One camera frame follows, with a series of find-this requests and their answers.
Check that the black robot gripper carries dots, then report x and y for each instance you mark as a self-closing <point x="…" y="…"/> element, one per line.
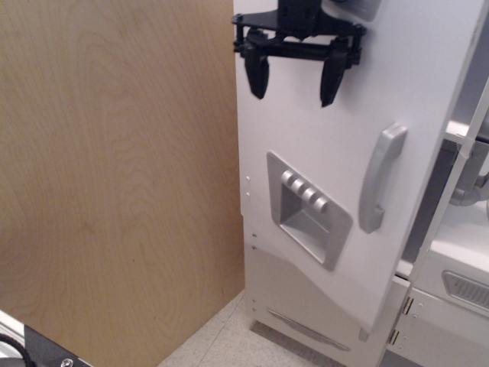
<point x="302" y="30"/>

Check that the white fridge door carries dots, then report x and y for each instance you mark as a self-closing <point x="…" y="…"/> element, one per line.
<point x="414" y="59"/>
<point x="283" y="298"/>

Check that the silver ice dispenser panel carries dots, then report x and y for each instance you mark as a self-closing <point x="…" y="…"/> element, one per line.
<point x="313" y="220"/>

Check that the grey toy sink faucet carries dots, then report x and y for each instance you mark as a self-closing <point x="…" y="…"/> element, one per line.
<point x="472" y="185"/>

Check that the light plywood panel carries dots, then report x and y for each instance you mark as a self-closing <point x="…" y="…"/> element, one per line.
<point x="120" y="219"/>

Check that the upper brass hinge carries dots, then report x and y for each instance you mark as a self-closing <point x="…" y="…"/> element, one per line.
<point x="407" y="305"/>

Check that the brass hinge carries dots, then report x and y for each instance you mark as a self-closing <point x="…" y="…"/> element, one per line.
<point x="407" y="305"/>
<point x="393" y="337"/>

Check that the silver oven vent plate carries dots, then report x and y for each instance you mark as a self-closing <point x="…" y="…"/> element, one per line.
<point x="466" y="289"/>

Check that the lower brass hinge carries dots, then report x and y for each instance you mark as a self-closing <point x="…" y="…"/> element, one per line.
<point x="393" y="337"/>

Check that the silver upper door handle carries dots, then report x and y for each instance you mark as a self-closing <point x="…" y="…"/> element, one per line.
<point x="388" y="147"/>

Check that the silver door handle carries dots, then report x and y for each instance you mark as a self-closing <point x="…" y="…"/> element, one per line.
<point x="388" y="147"/>
<point x="363" y="335"/>

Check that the silver lower door handle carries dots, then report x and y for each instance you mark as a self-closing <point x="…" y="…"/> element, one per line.
<point x="363" y="335"/>

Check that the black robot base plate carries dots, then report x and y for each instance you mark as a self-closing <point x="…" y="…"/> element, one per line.
<point x="22" y="345"/>

